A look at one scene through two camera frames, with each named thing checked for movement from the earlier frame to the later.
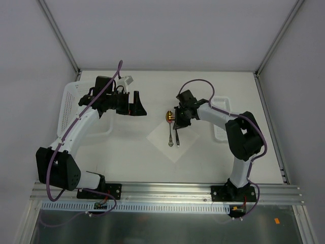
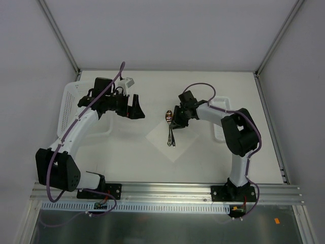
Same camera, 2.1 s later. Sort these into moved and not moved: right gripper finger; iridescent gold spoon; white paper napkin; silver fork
Moved: silver fork
Not moved: iridescent gold spoon; right gripper finger; white paper napkin
